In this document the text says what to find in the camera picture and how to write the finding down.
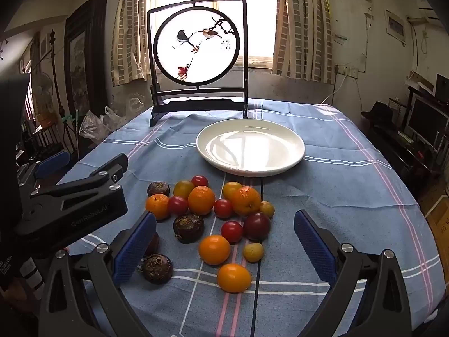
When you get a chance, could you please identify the orange mandarin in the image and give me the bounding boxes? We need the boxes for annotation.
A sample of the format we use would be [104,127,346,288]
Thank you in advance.
[230,186,262,216]
[145,194,171,220]
[187,186,216,216]

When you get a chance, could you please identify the dark coat stand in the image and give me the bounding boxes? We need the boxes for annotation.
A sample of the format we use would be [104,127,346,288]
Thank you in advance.
[49,30,76,155]

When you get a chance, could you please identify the blue plaid tablecloth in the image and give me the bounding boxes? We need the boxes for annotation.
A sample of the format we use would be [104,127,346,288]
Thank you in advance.
[31,96,443,337]

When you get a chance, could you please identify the smooth orange tomato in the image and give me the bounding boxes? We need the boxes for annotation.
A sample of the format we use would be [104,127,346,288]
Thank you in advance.
[198,235,231,265]
[217,263,252,293]
[222,181,243,201]

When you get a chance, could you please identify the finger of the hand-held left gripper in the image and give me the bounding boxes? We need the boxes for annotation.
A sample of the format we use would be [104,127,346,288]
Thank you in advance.
[20,153,129,215]
[17,150,71,186]

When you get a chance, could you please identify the clear plastic bags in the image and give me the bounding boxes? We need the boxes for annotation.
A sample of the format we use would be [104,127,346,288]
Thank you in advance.
[79,93,144,144]

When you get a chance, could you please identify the round bird painting table screen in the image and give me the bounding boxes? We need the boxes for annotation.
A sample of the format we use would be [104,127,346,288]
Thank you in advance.
[146,0,249,127]

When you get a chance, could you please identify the yellow-orange tomato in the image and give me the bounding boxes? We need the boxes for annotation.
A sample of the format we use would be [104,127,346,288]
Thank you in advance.
[173,180,196,199]

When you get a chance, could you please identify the dark framed painting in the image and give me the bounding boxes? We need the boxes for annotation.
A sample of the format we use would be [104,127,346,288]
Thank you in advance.
[64,0,108,120]

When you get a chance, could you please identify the bright window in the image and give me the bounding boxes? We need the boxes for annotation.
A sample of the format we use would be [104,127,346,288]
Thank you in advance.
[151,0,281,69]

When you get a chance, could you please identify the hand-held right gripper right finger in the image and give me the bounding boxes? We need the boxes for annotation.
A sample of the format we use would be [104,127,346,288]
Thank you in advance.
[294,210,412,337]

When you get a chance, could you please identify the white round plate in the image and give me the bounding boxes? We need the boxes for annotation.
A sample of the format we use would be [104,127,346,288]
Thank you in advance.
[196,119,306,178]

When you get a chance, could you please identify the white power cable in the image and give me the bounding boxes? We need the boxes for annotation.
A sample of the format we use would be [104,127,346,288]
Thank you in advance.
[321,74,346,105]

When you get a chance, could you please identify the small wall frame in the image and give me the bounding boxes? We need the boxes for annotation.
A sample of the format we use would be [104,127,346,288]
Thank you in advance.
[385,10,407,46]

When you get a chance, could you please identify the checked beige curtain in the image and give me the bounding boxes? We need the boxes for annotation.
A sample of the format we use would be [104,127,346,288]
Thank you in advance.
[272,0,334,85]
[111,0,158,86]

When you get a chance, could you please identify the white wall outlet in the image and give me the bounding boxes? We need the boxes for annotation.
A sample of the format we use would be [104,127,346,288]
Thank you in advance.
[335,64,358,78]

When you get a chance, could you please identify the computer monitor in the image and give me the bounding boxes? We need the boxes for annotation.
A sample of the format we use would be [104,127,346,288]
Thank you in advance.
[407,93,449,148]

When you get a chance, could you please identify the dark brown water chestnut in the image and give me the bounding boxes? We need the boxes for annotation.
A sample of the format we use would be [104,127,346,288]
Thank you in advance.
[173,213,205,244]
[147,181,171,197]
[141,254,173,284]

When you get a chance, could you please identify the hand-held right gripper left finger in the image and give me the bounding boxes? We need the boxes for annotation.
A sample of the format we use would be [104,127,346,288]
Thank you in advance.
[38,211,157,337]

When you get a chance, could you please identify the black hat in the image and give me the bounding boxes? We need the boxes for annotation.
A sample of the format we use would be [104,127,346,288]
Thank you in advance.
[361,101,395,127]

